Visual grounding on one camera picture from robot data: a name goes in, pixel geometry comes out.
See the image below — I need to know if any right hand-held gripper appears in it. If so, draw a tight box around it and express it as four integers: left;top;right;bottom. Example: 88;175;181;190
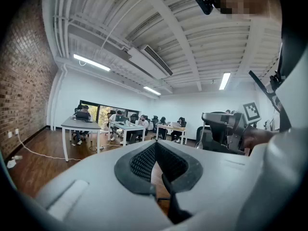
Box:
201;102;262;154

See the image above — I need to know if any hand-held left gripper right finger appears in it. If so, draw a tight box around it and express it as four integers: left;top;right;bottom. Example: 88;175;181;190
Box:
156;140;265;224

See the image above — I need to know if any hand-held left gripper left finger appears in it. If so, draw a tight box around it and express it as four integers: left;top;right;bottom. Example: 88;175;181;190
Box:
35;140;174;231

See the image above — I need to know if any person's right forearm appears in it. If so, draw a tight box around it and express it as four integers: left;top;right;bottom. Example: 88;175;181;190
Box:
243;126;280;154

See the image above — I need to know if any wooden top table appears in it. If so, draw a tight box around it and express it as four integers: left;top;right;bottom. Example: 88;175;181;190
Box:
155;124;188;146

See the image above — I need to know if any white ceiling tube light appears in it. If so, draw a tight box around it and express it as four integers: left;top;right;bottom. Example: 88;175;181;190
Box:
218;72;231;91
73;53;112;72
143;86;162;96

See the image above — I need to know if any gray table with white legs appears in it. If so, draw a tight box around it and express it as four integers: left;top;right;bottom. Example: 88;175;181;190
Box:
61;116;102;163

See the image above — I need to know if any long white table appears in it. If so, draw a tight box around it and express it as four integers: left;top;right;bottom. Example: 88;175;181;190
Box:
108;120;147;152

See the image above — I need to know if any black laptop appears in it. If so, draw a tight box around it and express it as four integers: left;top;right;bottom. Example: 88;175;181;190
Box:
75;111;91;123

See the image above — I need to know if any dark framed window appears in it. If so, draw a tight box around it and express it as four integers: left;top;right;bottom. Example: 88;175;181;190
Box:
79;100;141;131

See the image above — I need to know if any white ceiling air conditioner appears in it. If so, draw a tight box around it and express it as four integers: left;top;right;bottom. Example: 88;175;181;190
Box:
127;44;174;80

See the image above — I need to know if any person's face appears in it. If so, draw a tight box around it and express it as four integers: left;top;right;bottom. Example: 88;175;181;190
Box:
220;0;282;21

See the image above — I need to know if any black cable harness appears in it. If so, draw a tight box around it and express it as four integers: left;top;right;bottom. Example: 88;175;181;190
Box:
248;70;287;114

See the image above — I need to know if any white floor cable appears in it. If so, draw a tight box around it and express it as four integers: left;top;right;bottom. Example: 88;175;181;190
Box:
14;128;82;162

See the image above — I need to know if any black head camera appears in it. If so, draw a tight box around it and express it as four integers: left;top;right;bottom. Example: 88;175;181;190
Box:
195;0;215;15

